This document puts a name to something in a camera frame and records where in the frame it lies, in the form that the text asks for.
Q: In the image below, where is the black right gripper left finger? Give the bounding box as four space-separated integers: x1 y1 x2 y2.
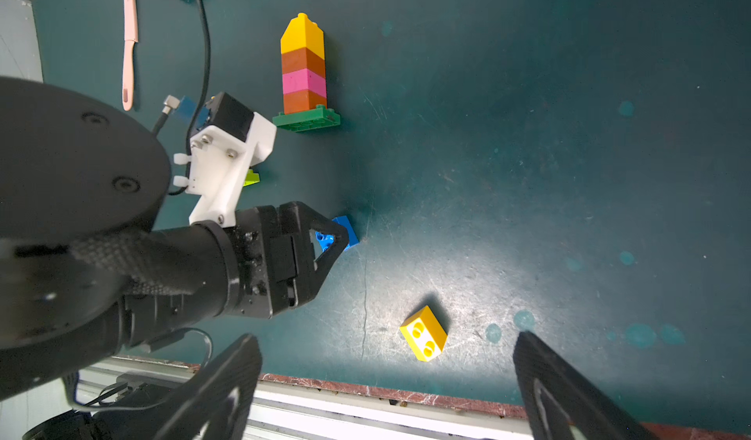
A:
93 332 263 440

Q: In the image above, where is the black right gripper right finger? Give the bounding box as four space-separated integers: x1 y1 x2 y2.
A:
512 332 656 439

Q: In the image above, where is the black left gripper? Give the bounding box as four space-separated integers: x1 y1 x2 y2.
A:
226 201 349 319

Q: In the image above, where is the blue lego brick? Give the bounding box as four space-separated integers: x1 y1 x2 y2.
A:
315 214 360 252

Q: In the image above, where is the lime green lego plate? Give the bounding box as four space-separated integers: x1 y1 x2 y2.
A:
244 169 260 187

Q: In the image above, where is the dark green lego plate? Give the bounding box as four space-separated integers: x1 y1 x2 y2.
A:
272 105 341 132

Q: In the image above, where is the pink lego brick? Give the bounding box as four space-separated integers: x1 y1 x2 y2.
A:
283 68 327 98

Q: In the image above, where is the orange lego brick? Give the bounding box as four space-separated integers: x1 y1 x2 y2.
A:
284 90 328 115
282 47 326 78

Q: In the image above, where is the yellow lego brick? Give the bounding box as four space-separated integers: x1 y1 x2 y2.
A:
280 13 326 60
399 305 448 363

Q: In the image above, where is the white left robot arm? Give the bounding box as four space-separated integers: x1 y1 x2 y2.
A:
1 77 349 399

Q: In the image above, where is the green table mat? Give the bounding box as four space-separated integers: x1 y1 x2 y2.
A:
31 0 751 435

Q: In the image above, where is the pink plastic knife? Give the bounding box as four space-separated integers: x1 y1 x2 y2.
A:
121 0 138 111

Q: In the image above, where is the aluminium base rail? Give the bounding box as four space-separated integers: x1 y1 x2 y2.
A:
75 354 751 440

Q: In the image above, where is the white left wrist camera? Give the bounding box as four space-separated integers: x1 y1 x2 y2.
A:
173 92 277 228

